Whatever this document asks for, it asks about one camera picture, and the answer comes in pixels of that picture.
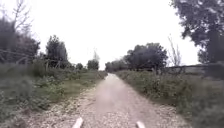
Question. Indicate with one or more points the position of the grass and weeds verge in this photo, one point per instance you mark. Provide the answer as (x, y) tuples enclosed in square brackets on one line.
[(173, 90), (30, 88)]

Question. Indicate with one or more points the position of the pale gravel dirt path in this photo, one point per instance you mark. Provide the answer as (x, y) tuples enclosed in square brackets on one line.
[(111, 100)]

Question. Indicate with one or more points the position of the small dark tree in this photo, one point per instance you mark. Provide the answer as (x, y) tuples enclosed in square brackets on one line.
[(93, 63)]

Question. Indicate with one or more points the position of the round dark tree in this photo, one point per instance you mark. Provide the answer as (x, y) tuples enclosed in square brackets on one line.
[(146, 56)]

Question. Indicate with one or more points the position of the bare thin tree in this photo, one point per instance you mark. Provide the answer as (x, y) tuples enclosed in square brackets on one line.
[(174, 53)]

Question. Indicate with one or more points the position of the large dark tree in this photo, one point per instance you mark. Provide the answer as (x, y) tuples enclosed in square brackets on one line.
[(206, 30)]

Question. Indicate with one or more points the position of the wooden rail fence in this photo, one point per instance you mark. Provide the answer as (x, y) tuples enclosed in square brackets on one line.
[(20, 58), (186, 68)]

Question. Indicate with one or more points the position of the row of trees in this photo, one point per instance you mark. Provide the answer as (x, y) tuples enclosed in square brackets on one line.
[(15, 43)]

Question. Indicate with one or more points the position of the robot's own part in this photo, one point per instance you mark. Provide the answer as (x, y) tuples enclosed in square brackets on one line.
[(78, 123), (140, 124)]

